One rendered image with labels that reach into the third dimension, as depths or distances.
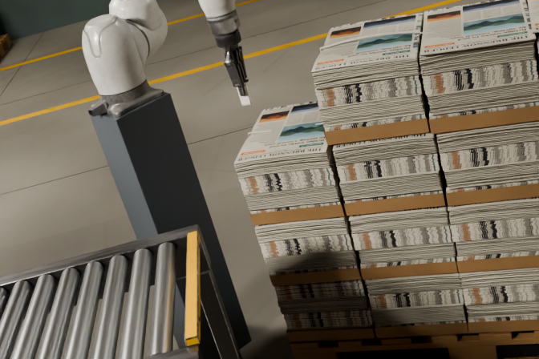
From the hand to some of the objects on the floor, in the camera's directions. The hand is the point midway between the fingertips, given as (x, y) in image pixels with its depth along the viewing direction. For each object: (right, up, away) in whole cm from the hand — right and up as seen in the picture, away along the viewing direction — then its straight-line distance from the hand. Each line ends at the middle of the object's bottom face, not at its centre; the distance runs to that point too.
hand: (244, 94), depth 234 cm
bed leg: (+6, -108, 0) cm, 109 cm away
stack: (+76, -77, +23) cm, 111 cm away
